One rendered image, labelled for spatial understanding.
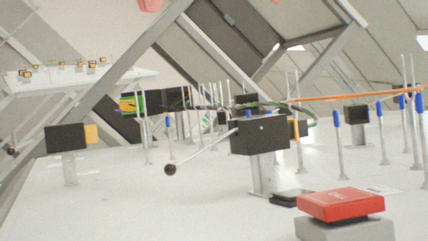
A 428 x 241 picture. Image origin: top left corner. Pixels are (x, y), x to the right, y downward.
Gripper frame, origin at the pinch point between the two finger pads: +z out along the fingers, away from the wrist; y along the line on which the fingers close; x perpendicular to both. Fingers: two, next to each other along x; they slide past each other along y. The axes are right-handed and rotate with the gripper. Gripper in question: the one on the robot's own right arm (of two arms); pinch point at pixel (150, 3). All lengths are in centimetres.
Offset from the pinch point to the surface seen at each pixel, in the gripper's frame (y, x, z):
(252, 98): 52, -42, 5
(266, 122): -2.1, -13.4, 11.8
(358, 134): 19, -45, 13
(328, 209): -21.6, -7.0, 18.3
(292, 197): -7.6, -13.4, 19.4
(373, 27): 311, -310, -84
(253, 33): 96, -67, -19
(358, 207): -22.0, -9.3, 18.1
